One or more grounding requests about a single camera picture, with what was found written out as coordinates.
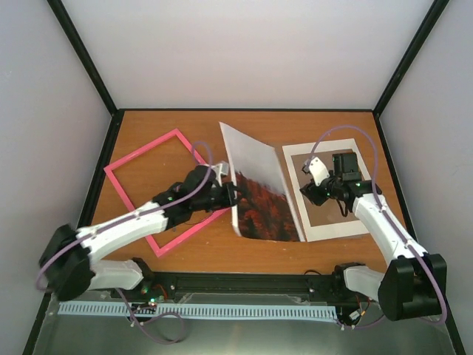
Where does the white photo mat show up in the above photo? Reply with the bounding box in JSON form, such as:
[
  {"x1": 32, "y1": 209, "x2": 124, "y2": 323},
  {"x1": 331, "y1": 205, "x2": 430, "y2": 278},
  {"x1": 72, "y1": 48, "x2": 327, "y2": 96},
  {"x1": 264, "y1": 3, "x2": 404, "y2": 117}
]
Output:
[{"x1": 282, "y1": 138, "x2": 371, "y2": 242}]

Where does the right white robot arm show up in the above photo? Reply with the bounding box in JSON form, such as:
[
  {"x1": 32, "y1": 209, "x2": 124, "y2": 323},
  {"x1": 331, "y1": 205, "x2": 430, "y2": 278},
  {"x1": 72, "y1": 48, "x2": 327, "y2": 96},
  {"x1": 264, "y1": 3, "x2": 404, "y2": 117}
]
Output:
[{"x1": 300, "y1": 152, "x2": 447, "y2": 322}]

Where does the light blue cable duct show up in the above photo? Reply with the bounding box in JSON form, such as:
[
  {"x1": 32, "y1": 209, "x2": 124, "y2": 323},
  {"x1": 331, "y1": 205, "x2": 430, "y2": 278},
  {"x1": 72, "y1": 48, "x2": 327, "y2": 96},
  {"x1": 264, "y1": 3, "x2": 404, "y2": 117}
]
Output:
[{"x1": 58, "y1": 301, "x2": 337, "y2": 322}]

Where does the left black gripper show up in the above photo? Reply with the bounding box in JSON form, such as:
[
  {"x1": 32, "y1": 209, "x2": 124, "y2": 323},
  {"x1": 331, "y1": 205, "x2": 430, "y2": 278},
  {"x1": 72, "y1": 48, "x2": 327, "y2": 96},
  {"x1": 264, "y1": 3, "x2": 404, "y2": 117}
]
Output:
[{"x1": 192, "y1": 180, "x2": 245, "y2": 211}]

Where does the pink picture frame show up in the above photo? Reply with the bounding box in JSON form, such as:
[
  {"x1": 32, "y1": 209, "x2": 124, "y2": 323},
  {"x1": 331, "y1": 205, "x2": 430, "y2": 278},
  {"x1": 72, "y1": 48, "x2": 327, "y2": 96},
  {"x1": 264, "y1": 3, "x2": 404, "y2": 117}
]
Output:
[{"x1": 103, "y1": 129, "x2": 230, "y2": 258}]

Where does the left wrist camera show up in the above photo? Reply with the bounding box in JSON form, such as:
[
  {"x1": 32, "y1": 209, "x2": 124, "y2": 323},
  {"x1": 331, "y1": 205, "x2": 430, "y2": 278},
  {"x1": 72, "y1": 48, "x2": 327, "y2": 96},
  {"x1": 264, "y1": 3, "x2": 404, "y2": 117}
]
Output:
[{"x1": 212, "y1": 161, "x2": 230, "y2": 178}]

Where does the black enclosure frame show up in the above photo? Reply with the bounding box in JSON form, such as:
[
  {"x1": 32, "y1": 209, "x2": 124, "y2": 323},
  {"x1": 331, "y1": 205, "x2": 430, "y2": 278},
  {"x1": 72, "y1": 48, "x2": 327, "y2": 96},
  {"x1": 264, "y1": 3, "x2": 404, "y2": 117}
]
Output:
[{"x1": 23, "y1": 1, "x2": 466, "y2": 354}]

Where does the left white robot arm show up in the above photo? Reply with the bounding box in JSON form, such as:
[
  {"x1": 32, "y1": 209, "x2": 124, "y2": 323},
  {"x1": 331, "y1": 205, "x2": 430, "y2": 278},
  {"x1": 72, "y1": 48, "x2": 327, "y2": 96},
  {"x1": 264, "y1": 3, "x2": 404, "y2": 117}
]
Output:
[{"x1": 37, "y1": 161, "x2": 237, "y2": 302}]

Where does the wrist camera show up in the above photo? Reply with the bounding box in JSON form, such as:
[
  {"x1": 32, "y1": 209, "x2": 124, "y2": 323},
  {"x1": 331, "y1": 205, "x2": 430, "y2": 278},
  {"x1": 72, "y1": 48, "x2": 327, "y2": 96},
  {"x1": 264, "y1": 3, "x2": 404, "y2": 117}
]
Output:
[
  {"x1": 212, "y1": 161, "x2": 230, "y2": 178},
  {"x1": 302, "y1": 157, "x2": 330, "y2": 186}
]

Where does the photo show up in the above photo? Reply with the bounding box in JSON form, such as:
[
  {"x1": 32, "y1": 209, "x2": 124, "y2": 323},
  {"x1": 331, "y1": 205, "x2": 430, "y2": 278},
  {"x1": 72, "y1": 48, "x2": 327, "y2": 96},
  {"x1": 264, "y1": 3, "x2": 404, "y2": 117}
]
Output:
[{"x1": 220, "y1": 122, "x2": 306, "y2": 242}]

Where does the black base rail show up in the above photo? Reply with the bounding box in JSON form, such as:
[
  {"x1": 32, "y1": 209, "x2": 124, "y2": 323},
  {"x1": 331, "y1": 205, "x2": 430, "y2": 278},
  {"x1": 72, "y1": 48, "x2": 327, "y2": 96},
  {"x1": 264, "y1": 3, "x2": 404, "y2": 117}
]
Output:
[{"x1": 140, "y1": 270, "x2": 381, "y2": 297}]

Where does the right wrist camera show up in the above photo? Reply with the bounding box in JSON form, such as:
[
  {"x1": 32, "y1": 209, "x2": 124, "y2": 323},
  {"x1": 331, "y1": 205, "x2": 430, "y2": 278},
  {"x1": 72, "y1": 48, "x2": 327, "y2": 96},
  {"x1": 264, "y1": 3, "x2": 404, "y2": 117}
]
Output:
[{"x1": 302, "y1": 157, "x2": 330, "y2": 186}]

